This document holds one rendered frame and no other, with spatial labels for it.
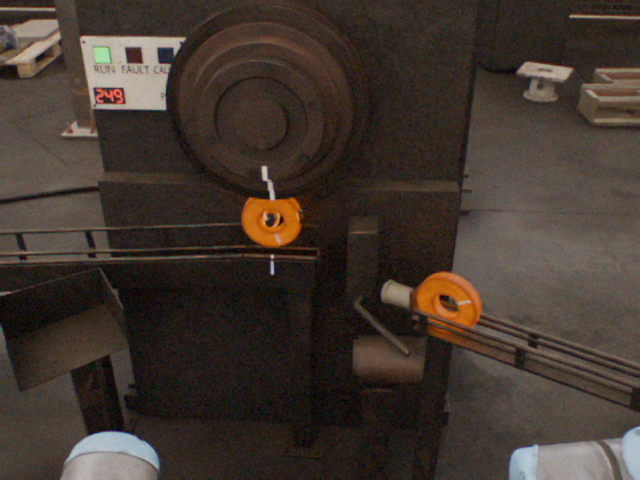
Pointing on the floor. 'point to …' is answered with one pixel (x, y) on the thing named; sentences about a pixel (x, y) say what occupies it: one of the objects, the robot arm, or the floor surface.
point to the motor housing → (382, 393)
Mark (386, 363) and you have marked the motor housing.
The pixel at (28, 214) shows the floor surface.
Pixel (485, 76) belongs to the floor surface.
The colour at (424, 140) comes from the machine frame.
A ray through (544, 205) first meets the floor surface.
